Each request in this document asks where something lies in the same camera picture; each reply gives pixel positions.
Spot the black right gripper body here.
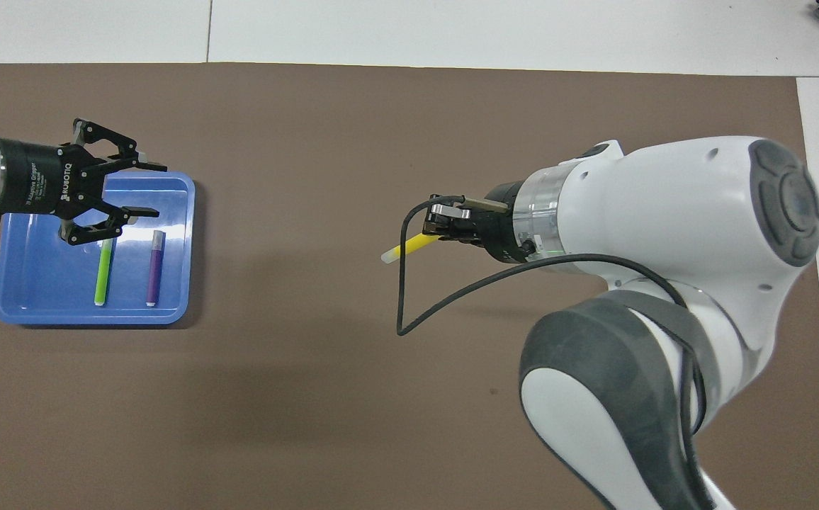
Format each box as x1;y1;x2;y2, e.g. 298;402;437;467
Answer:
473;181;524;264

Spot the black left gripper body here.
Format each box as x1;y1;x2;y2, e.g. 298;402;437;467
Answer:
0;138;109;219

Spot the yellow marker pen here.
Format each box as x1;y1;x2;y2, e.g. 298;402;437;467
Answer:
380;234;446;265

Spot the purple marker pen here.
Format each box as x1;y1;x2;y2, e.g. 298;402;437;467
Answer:
145;230;166;307

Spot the green marker pen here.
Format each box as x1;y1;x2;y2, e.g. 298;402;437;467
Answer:
94;237;116;307

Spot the blue plastic tray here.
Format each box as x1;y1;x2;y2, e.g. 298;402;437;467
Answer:
0;171;196;327

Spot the brown table mat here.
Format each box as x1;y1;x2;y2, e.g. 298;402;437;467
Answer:
0;62;819;510

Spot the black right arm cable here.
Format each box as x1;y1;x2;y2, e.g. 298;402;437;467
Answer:
397;195;709;436

